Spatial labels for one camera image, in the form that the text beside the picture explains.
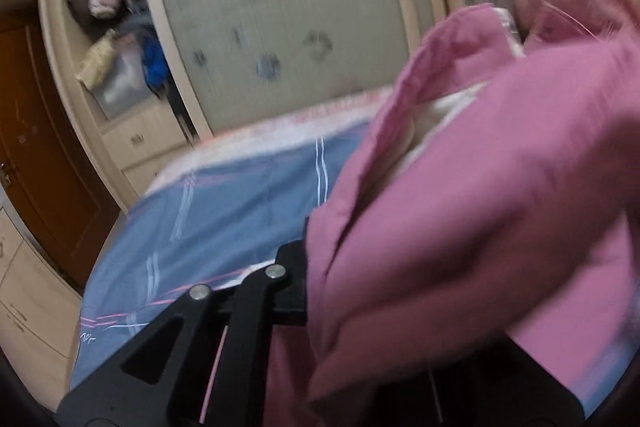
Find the pink and white hooded jacket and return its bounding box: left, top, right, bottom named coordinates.
left=264, top=4, right=639, bottom=426

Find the blue plaid bed sheet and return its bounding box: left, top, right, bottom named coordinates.
left=70, top=88, right=390, bottom=386

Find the beige cabinet with bookshelf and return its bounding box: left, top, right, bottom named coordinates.
left=1, top=211, right=80, bottom=411

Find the brown wooden door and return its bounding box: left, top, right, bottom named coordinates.
left=1, top=4, right=120, bottom=291

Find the translucent storage box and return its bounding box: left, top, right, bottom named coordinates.
left=90, top=41, right=152, bottom=119

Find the blue garment in wardrobe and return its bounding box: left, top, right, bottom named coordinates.
left=142, top=38, right=169, bottom=92

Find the beige crumpled garment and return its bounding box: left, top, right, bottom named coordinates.
left=75, top=29, right=116, bottom=91

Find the frosted sliding wardrobe door left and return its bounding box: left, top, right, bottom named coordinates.
left=156, top=0, right=420, bottom=133

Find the rolled pink quilt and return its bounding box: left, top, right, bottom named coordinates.
left=513, top=0, right=639, bottom=52

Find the beige wardrobe frame with drawers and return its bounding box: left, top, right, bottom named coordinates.
left=38, top=0, right=198, bottom=210

